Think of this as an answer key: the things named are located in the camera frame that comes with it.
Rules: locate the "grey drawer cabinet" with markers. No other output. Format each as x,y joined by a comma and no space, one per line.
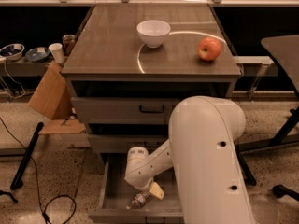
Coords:
111,61

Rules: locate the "middle grey drawer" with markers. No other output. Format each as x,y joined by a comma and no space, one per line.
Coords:
122,143

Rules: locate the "black tripod frame right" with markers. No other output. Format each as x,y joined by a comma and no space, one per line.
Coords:
283,136

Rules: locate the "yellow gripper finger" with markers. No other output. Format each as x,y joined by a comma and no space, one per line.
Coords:
156,191

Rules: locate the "black stand leg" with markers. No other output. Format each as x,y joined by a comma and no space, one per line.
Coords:
248,176
17,182

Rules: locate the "brown cardboard box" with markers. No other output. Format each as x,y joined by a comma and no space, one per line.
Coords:
52,100

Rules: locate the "red apple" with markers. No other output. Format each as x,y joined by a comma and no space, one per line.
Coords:
209,49

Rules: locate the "white bowl on shelf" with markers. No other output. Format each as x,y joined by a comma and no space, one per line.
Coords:
12,52

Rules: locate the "clear plastic water bottle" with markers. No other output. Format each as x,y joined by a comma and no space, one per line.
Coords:
139,200

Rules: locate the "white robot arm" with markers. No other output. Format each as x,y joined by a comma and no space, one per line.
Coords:
201,150

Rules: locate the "black caster foot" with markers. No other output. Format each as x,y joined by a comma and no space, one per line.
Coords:
279,191

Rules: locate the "white paper cup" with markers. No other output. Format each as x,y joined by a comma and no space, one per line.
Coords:
56,49

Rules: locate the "blue bowl on shelf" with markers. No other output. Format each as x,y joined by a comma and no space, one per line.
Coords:
37,55

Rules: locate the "black stand leg left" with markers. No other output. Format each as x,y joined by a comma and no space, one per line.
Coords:
17,182

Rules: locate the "top grey drawer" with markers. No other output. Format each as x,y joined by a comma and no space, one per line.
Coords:
152,111

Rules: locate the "grey drawer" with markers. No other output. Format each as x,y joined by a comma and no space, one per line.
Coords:
152,111
122,143
116,194

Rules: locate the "black stand leg right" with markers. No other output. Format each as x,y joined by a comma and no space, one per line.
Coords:
248,176

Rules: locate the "glass jar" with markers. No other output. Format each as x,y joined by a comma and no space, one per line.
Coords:
69,42

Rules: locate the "bottom grey drawer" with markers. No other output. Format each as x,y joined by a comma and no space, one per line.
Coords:
116,194

